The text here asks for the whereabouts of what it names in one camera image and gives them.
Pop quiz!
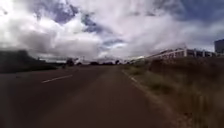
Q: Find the row of distant trees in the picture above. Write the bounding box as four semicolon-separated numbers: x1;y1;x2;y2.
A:
61;58;122;67

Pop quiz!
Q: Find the dark asphalt road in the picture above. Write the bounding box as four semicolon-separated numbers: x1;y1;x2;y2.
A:
0;64;188;128

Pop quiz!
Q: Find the long low building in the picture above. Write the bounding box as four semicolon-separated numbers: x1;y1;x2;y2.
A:
128;47;218;63

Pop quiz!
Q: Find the dry grass verge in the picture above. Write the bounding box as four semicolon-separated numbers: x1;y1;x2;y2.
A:
121;57;224;128

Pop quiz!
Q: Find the dark tall building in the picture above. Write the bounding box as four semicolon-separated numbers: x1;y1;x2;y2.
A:
214;38;224;55

